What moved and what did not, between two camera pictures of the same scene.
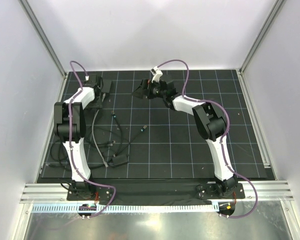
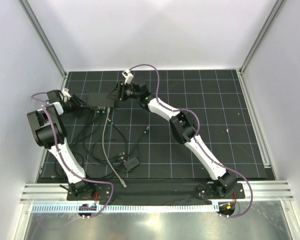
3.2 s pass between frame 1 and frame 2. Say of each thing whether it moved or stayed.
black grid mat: stayed
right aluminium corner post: stayed
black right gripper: moved
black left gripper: moved
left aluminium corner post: stayed
